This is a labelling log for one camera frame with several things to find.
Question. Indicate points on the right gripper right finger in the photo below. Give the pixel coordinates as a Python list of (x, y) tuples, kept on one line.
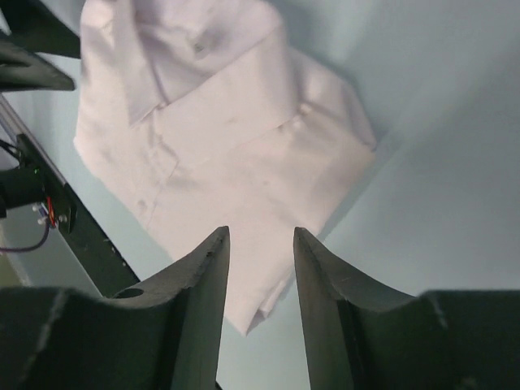
[(362, 334)]

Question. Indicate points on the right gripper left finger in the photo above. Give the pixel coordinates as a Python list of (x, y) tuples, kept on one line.
[(162, 333)]

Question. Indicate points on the white long sleeve shirt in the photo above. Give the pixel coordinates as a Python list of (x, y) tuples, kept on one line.
[(199, 114)]

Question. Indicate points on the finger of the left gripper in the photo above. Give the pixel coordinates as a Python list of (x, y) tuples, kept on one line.
[(34, 27), (23, 70)]

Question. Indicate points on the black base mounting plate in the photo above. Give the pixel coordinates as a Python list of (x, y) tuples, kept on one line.
[(94, 251)]

